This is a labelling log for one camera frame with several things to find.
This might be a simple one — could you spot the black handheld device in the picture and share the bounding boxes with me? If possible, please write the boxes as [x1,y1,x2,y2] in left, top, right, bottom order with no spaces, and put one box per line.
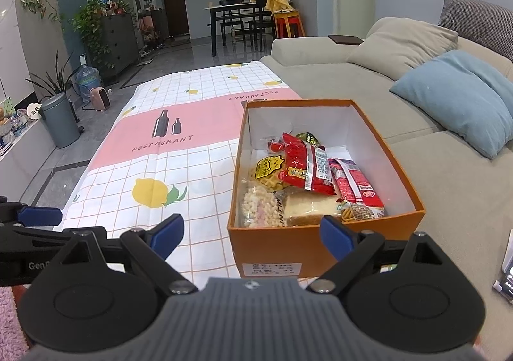
[492,228,513,302]

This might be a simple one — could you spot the pink checked printed tablecloth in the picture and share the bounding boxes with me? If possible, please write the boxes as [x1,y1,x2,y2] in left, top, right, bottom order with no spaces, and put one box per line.
[60,60,305,277]

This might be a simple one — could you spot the pink heater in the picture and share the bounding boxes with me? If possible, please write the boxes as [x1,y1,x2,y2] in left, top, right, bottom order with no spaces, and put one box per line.
[90,87,112,111]

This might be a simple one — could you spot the grey checked cushion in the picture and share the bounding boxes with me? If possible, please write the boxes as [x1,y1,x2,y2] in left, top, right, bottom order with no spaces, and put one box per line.
[438,0,513,63]

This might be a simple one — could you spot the group of small ornaments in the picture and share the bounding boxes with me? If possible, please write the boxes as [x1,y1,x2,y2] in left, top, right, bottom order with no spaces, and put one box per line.
[0,98,30,147]

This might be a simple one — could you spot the tall floor plant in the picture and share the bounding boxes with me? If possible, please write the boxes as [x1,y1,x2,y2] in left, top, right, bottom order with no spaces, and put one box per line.
[26,52,78,99]

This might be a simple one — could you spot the orange cardboard box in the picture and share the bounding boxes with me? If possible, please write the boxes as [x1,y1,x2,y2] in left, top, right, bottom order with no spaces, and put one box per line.
[227,99,425,279]

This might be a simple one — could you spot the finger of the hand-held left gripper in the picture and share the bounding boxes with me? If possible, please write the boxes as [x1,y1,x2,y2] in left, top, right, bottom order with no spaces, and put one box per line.
[0,226,77,251]
[0,196,63,227]

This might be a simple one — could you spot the sliced bread packet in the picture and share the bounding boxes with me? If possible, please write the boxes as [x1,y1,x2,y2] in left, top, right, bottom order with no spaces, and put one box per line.
[276,189,343,226]

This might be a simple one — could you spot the red noodle snack packet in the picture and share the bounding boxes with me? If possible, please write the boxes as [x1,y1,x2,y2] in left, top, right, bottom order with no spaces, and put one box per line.
[328,158,386,222]

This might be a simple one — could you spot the black dining chair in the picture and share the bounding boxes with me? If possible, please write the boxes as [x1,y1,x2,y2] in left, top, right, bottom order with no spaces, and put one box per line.
[220,0,243,49]
[248,0,277,52]

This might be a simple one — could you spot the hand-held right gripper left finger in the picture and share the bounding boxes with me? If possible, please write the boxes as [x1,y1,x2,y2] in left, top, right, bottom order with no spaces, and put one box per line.
[56,213,200,294]

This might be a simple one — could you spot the white low cabinet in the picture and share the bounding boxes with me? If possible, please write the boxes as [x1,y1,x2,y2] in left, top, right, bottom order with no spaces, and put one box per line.
[0,116,57,164]

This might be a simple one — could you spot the large water bottle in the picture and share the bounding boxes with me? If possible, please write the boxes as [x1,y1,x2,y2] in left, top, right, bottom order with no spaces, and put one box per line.
[76,64,101,99]

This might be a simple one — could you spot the popcorn packet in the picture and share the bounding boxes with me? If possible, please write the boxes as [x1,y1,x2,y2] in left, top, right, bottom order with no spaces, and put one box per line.
[240,185,286,228]

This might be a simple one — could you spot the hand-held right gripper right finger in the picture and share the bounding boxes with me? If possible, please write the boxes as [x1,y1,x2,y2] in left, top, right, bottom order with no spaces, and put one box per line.
[306,214,447,294]

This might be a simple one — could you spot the leafy plant on dresser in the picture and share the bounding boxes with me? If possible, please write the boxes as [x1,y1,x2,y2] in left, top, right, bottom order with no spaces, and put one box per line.
[72,0,118,70]

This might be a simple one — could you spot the dark brown tablet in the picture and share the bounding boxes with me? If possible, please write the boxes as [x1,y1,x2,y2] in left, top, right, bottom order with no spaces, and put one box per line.
[327,34,365,46]

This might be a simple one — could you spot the hanging vine plant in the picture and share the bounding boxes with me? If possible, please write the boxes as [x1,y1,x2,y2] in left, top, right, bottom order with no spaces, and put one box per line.
[20,0,62,23]

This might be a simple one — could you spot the beige cushion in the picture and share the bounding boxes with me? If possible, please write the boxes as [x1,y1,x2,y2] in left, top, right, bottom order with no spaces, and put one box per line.
[347,17,458,81]

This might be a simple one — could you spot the light blue cushion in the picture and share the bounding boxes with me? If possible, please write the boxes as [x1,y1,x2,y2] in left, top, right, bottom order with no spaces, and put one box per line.
[390,50,513,160]

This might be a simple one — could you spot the large red snack packet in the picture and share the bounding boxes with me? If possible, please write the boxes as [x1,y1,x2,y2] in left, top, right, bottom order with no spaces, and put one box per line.
[278,132,336,196]

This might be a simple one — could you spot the beige sofa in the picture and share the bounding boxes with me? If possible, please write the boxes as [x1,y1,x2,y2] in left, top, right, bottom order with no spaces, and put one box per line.
[260,0,513,346]

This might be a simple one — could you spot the grey trash can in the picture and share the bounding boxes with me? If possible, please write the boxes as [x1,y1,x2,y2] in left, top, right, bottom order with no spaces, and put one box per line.
[41,93,81,148]

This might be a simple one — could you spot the dark grey dresser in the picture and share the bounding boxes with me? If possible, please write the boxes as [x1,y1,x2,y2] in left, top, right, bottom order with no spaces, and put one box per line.
[100,12,139,77]

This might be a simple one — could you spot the black dining table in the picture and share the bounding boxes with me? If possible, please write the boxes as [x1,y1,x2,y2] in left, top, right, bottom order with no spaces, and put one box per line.
[204,2,277,57]

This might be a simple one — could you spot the red stools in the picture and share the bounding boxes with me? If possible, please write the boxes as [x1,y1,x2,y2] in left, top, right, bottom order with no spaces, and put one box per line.
[273,12,306,39]

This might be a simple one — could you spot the dark wooden door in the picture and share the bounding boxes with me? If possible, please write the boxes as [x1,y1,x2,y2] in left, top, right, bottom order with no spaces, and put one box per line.
[161,0,190,39]

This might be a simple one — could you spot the yellow cloth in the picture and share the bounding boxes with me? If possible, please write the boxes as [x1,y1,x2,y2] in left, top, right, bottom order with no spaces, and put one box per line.
[265,0,295,15]

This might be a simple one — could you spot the purple fluffy rug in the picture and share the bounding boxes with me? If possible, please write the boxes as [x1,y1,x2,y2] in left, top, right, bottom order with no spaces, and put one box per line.
[0,285,31,354]

